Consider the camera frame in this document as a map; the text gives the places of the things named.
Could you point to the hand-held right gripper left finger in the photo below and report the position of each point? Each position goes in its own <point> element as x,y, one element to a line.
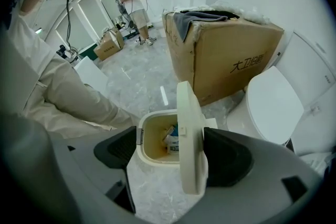
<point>86,165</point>

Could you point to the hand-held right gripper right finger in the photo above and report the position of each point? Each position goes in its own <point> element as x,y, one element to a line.
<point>249,199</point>

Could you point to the cream plastic trash bin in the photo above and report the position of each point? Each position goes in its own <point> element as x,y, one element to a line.
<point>152,139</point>

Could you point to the cream plastic bin lid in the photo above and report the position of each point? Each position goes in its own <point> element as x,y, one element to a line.
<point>190,139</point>

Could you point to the person's beige trousers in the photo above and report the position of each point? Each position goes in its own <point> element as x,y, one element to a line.
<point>73,105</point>

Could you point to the white and blue crumpled packet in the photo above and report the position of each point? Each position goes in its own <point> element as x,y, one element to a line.
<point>172,140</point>

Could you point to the white flat board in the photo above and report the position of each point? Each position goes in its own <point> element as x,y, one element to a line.
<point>92,76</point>

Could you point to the small cardboard box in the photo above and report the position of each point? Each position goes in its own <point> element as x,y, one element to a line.
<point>109,46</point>

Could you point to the person's white shirt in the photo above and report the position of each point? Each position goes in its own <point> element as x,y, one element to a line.
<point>23,42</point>

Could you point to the grey cloth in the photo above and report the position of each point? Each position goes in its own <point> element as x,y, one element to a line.
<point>191,21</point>

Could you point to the large cardboard box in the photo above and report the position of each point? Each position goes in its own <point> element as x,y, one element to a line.
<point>225,60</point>

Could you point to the white plastic wrap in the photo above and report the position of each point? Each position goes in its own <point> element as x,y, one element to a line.
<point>244,11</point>

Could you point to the frosted wall window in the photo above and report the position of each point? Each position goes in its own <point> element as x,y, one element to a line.
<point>86,18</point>

